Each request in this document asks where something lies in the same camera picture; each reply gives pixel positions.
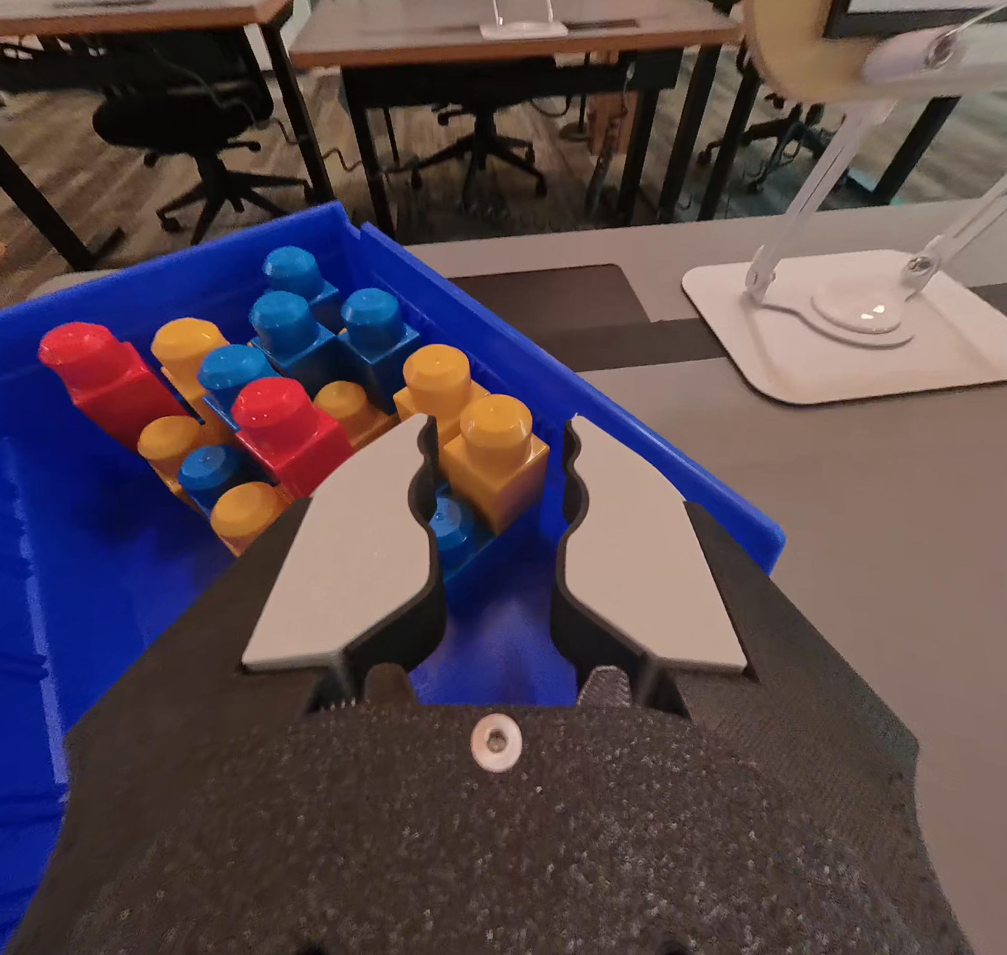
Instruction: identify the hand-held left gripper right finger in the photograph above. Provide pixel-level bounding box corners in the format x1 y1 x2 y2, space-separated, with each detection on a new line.
549 414 750 684

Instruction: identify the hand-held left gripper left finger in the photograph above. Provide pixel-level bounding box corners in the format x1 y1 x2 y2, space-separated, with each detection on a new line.
240 412 449 681

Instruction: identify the blue mega block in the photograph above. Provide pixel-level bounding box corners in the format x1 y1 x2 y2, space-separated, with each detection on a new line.
428 496 498 578

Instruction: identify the pile of mega blocks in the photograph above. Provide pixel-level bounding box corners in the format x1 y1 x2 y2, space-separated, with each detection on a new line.
38 245 552 578

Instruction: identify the yellow mega block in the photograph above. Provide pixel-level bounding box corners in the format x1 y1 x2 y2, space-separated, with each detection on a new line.
441 394 550 535

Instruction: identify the blue plastic bin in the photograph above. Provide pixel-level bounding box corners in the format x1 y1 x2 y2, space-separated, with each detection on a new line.
0 201 786 822

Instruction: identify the white document stand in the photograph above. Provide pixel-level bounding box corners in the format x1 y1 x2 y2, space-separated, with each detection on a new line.
680 0 1007 407

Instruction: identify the black office chair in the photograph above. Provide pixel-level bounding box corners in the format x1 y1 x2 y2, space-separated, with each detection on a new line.
413 97 549 212
696 97 854 193
93 66 316 243

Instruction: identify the black cable flap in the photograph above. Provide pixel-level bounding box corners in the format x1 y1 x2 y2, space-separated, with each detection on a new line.
450 264 652 328

